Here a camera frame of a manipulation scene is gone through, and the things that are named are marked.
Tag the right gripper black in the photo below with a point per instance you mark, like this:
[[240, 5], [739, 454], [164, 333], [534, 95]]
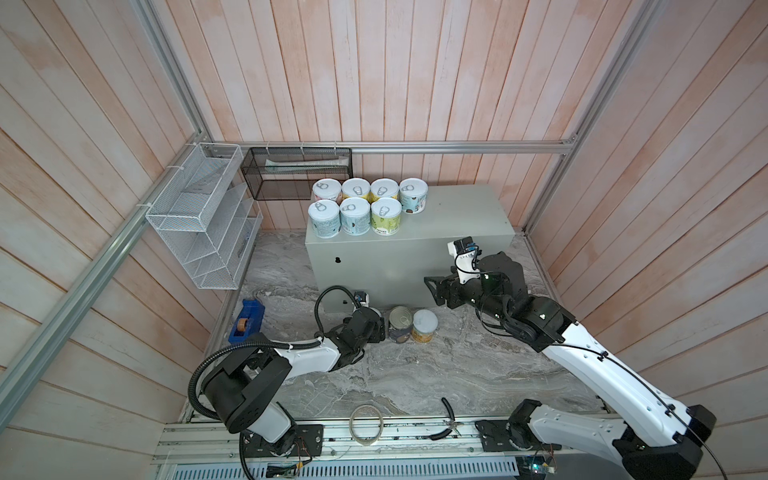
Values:
[[451, 283]]

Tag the teal labelled can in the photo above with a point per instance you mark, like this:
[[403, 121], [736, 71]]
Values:
[[324, 218]]

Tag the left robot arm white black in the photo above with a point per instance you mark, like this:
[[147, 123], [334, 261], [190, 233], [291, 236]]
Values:
[[236, 385]]

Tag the black mesh basket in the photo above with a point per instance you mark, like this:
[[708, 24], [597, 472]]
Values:
[[288, 173]]

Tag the horizontal aluminium wall rail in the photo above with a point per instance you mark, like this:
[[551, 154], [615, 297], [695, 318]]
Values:
[[421, 147]]

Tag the white wire mesh shelf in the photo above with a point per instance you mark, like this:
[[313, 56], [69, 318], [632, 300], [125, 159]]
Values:
[[208, 223]]

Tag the blue can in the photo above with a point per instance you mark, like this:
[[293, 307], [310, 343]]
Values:
[[355, 216]]

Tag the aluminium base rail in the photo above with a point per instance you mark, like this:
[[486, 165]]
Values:
[[365, 448]]

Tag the open-top dark metal can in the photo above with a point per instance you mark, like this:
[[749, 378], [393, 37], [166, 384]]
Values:
[[400, 321]]

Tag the yellow can back row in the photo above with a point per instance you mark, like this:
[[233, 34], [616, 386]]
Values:
[[424, 326]]

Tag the grey metal cabinet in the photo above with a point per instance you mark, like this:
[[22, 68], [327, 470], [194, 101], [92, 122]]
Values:
[[390, 269]]

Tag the yellow labelled can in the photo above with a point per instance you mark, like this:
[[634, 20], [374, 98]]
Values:
[[356, 188]]

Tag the black pliers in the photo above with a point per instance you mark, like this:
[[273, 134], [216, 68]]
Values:
[[451, 423]]

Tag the left aluminium wall rail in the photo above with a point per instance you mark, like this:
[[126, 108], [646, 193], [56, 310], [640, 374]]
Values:
[[38, 353]]

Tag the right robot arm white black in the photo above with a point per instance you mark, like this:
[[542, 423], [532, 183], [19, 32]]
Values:
[[655, 435]]

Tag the pink labelled can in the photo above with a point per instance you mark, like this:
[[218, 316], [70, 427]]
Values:
[[327, 189]]

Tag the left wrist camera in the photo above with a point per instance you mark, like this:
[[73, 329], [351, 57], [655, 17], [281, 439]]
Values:
[[361, 299]]

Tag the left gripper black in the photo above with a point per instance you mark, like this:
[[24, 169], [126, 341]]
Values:
[[378, 332]]

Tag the green can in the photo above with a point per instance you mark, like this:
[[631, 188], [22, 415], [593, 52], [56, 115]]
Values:
[[386, 216]]

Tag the blue tape dispenser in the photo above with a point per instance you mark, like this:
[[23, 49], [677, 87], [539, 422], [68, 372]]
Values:
[[248, 321]]

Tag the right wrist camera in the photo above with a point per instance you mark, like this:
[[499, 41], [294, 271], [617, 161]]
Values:
[[464, 252]]

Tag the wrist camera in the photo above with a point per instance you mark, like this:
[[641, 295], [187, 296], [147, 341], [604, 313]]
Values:
[[361, 299], [464, 252]]

